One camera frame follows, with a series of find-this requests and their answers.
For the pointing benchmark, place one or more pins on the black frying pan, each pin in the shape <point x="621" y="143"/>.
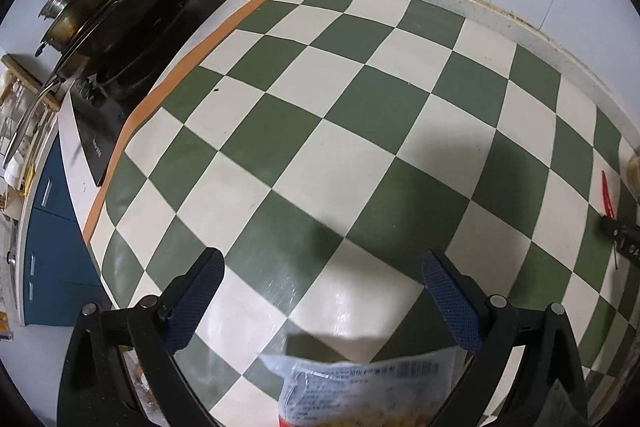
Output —
<point x="125" y="2"/>

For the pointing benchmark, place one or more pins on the black stove top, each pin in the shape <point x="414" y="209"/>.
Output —
<point x="110" y="107"/>

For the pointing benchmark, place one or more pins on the steel cooking pot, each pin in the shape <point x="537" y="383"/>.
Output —
<point x="75" y="7"/>

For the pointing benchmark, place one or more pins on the wooden rack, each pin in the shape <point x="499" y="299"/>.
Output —
<point x="25" y="74"/>

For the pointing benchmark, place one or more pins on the red chili pepper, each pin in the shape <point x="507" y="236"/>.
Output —
<point x="607" y="197"/>

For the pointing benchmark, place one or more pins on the clear plastic food bag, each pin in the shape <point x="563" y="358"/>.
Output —
<point x="360" y="392"/>

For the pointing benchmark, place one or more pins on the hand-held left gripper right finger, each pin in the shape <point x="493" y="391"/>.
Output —
<point x="452" y="302"/>

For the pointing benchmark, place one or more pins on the blue base cabinet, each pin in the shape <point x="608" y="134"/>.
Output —
<point x="55" y="227"/>

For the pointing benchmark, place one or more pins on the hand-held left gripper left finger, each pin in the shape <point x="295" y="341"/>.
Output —
<point x="197" y="302"/>

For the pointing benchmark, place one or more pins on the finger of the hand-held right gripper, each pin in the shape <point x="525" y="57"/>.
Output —
<point x="625" y="237"/>

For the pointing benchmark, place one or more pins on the green white checkered mat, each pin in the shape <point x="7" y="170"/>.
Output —
<point x="350" y="132"/>

